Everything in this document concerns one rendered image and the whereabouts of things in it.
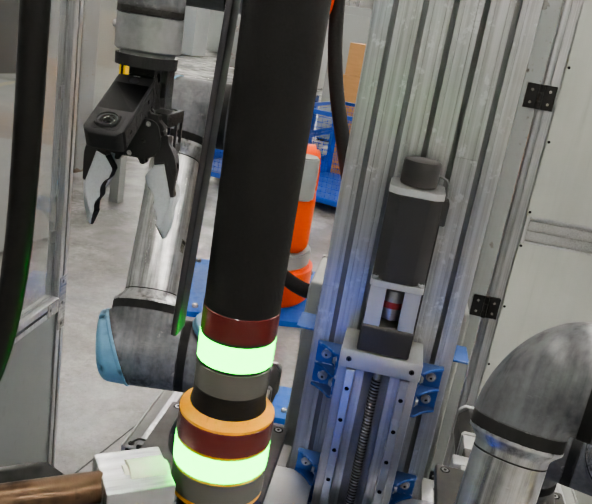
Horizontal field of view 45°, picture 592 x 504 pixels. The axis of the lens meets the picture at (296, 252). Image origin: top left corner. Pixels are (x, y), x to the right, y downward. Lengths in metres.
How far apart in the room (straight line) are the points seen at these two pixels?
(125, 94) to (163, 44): 0.07
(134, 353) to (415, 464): 0.56
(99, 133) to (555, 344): 0.50
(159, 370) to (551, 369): 0.63
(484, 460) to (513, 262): 1.47
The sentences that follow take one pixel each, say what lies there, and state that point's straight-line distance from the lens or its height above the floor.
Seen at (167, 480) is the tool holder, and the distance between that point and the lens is 0.33.
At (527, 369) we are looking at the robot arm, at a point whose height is 1.46.
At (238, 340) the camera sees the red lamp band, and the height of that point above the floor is 1.62.
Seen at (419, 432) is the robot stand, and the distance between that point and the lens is 1.34.
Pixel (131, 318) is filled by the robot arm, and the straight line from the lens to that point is 1.15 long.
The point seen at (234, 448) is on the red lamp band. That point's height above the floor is 1.57.
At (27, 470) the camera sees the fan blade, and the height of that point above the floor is 1.44.
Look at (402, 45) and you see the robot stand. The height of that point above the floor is 1.73.
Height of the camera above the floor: 1.75
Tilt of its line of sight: 18 degrees down
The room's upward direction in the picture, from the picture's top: 10 degrees clockwise
